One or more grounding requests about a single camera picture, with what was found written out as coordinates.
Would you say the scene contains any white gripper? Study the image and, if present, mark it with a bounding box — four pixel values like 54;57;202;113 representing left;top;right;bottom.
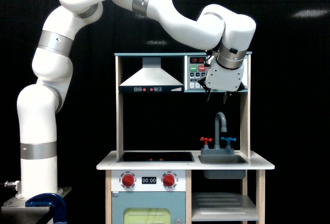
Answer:
198;59;244;104

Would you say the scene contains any white toy microwave door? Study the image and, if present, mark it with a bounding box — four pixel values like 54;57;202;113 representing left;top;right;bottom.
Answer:
210;55;248;86

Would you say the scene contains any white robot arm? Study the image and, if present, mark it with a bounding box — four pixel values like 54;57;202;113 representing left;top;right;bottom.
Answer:
16;0;256;199

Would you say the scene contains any right red oven knob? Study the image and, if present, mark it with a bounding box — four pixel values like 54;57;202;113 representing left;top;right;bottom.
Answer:
162;174;175;187

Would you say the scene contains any red oven knob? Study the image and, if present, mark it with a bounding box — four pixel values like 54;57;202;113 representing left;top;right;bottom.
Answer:
122;174;135;187
162;174;175;187

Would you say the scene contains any black oven timer display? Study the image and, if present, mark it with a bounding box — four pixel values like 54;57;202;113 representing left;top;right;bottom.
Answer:
141;177;157;184

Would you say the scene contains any left red oven knob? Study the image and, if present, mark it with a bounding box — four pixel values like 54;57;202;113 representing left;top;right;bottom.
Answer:
122;174;135;187

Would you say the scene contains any teal lower oven door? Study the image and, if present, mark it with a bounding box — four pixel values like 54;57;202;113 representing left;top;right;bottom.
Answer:
112;192;186;223

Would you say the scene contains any grey microwave control panel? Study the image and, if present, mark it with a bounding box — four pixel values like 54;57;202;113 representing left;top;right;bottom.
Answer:
184;55;208;91

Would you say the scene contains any grey toy faucet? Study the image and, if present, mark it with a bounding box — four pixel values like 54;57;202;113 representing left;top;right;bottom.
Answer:
201;112;234;155

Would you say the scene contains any grey toy sink basin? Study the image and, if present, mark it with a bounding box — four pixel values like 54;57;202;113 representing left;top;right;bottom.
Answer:
199;154;248;180

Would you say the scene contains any silver toy range hood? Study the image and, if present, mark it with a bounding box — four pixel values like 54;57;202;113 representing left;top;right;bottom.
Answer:
119;57;184;94

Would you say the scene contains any black backdrop curtain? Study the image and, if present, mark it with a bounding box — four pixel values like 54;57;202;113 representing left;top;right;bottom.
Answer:
1;0;329;223

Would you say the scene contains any black toy stovetop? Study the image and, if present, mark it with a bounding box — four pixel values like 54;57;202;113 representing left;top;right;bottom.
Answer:
118;151;194;163

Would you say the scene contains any grey lower shelf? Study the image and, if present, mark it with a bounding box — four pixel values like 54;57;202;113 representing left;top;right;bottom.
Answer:
192;193;259;221

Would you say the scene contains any blue clamp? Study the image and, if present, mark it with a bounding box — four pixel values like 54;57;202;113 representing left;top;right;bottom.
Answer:
25;193;68;224

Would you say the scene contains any red faucet tap handle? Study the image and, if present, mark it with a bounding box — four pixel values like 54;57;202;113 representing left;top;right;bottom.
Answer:
200;137;213;149

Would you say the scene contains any blue faucet tap handle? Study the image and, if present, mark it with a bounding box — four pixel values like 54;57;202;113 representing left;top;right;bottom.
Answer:
221;137;237;149

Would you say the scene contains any wooden toy kitchen frame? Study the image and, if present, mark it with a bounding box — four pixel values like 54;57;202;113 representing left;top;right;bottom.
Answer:
97;52;274;223

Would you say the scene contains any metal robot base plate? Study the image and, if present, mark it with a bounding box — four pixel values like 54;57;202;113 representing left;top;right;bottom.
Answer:
1;186;73;211

